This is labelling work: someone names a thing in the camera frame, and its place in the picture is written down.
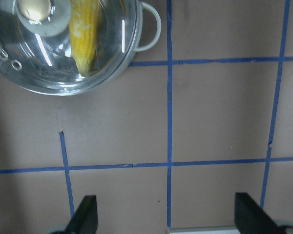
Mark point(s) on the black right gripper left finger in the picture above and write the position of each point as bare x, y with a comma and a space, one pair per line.
85, 218

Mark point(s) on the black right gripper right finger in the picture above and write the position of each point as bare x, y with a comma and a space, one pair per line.
249, 218

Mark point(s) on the glass pot lid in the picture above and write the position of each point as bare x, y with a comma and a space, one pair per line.
51, 61

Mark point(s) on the yellow corn cob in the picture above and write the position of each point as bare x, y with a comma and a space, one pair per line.
83, 32

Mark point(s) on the pale green cooking pot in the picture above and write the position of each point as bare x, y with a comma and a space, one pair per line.
146, 29

